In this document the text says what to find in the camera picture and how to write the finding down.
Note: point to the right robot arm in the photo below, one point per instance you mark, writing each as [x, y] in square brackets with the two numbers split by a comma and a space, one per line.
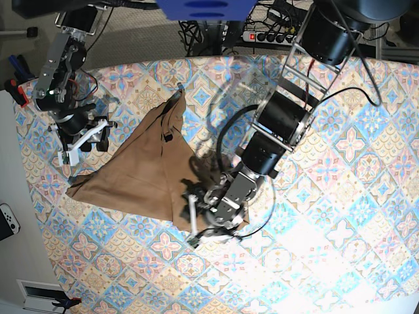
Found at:
[74, 122]

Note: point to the black orange clamp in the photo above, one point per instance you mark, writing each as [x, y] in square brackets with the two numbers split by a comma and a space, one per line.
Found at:
[62, 300]

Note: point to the blue plastic box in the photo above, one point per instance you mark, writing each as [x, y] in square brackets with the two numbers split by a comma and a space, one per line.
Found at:
[206, 10]

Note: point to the brown t-shirt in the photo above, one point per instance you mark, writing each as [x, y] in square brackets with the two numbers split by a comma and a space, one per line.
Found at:
[150, 172]

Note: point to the red black clamp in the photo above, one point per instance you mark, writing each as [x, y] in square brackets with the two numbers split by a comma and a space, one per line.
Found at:
[16, 92]

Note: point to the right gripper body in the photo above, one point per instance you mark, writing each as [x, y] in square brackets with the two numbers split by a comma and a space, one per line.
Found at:
[69, 148]

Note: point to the game console controller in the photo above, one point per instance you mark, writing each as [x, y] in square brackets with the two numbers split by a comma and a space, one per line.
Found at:
[9, 225]

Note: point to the patterned tablecloth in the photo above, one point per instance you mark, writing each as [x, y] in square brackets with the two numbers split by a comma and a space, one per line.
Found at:
[336, 229]

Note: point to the white wall vent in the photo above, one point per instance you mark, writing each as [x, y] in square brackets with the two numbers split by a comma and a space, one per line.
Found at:
[38, 297]

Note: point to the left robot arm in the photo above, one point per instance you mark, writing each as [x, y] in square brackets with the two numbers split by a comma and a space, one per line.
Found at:
[330, 34]

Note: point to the white power strip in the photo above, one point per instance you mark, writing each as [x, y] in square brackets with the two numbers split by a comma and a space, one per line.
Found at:
[268, 38]

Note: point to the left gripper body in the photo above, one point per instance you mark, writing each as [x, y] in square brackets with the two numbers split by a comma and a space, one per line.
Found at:
[216, 221]

